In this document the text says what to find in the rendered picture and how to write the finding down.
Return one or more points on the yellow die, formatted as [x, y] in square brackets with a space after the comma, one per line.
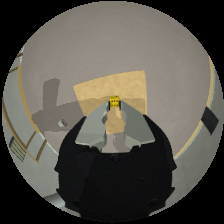
[114, 101]

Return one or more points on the white die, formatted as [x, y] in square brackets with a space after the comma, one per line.
[61, 122]

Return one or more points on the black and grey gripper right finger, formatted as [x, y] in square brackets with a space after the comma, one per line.
[142, 131]

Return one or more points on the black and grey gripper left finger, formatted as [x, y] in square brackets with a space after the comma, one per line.
[89, 131]

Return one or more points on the tan mat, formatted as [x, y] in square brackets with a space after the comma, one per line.
[129, 86]

